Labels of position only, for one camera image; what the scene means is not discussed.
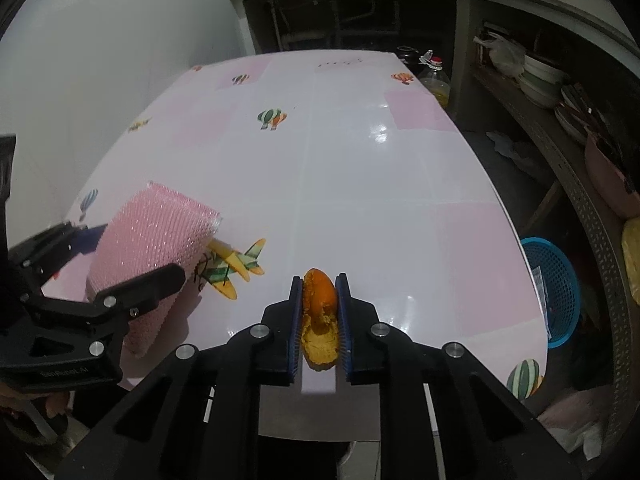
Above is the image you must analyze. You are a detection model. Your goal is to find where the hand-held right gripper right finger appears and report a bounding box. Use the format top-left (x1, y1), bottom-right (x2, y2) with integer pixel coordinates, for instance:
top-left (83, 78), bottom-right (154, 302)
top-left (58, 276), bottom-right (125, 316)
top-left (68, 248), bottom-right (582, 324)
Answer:
top-left (334, 273), bottom-right (583, 480)

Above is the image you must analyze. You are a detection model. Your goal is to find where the blue plastic basket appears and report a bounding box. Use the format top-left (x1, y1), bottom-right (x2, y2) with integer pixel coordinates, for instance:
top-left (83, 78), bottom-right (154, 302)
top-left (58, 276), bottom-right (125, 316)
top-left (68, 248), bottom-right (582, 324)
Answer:
top-left (520, 236), bottom-right (582, 350)

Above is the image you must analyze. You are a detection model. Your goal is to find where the grey storage shelf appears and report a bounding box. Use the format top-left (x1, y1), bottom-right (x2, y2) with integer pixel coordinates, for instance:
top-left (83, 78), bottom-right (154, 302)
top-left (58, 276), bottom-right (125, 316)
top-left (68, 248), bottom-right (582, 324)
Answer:
top-left (227, 0), bottom-right (640, 461)

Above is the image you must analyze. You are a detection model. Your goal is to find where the pink basin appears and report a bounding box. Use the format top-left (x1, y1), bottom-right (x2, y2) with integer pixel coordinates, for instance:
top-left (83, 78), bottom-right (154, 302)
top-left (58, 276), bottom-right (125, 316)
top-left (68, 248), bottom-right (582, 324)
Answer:
top-left (584, 132), bottom-right (640, 218)

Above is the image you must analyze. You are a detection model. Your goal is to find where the person's left hand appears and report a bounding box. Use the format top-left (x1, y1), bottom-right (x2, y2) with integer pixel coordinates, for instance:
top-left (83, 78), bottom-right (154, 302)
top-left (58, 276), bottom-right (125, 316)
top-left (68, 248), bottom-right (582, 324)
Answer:
top-left (42, 391), bottom-right (71, 417)

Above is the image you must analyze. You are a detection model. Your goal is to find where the orange peel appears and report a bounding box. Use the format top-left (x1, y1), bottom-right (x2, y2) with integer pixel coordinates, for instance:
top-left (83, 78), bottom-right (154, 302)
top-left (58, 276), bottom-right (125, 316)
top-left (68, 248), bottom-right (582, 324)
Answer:
top-left (299, 268), bottom-right (343, 371)

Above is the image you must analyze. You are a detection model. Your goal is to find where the dark jar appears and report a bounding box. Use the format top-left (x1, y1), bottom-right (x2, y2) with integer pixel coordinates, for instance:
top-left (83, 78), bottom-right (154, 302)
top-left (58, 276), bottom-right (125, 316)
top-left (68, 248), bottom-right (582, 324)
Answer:
top-left (395, 46), bottom-right (426, 73)

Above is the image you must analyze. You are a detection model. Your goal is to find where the pink mesh scrub cloth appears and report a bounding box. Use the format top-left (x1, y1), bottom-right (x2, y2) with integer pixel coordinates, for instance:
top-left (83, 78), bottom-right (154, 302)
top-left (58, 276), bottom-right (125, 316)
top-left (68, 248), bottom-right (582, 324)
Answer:
top-left (85, 181), bottom-right (223, 358)

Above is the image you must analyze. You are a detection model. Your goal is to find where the white plastic bag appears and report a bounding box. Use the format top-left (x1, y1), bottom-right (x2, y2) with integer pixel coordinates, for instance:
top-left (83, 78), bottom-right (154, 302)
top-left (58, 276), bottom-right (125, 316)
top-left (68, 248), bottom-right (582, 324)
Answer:
top-left (472, 31), bottom-right (526, 78)

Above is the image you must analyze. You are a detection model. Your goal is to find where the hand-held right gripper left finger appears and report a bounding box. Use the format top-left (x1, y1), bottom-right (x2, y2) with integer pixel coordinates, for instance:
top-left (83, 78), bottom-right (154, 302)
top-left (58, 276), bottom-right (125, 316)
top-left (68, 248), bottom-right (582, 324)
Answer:
top-left (55, 275), bottom-right (306, 480)

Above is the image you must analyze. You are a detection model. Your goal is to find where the yellow round basin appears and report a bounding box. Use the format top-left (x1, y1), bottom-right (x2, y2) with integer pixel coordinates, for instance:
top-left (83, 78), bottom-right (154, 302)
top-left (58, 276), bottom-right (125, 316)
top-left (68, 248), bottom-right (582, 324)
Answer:
top-left (621, 217), bottom-right (640, 306)

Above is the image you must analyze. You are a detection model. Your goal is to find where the yellow cooking oil bottle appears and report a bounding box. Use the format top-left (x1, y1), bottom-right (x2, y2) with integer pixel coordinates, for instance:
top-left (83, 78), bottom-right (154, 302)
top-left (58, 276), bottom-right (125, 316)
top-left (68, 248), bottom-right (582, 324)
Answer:
top-left (417, 50), bottom-right (451, 108)

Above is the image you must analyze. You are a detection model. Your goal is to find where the white pink plastic bundle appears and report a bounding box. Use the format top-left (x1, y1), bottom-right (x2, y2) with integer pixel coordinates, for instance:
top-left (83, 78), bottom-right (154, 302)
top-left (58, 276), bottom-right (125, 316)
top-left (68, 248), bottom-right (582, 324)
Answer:
top-left (537, 385), bottom-right (608, 461)

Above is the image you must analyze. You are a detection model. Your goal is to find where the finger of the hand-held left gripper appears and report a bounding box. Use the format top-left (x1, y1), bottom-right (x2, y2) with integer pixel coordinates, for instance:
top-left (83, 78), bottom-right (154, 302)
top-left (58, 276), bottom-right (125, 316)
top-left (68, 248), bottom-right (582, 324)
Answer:
top-left (90, 262), bottom-right (187, 342)
top-left (7, 221), bottom-right (108, 286)

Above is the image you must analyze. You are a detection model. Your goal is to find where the stack of plates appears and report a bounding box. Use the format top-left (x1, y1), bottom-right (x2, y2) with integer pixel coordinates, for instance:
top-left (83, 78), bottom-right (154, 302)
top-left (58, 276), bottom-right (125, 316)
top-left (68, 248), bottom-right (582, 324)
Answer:
top-left (554, 82), bottom-right (608, 143)

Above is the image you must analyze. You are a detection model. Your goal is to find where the pale green bowl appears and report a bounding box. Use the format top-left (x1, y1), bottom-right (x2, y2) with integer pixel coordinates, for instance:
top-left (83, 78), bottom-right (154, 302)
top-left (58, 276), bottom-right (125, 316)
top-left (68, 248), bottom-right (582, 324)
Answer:
top-left (522, 52), bottom-right (568, 86)

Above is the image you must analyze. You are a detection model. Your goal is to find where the crumpled white paper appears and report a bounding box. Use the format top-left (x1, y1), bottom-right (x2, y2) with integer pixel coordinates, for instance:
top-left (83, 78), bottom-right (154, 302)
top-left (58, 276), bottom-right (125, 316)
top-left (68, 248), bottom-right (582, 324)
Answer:
top-left (486, 130), bottom-right (538, 173)

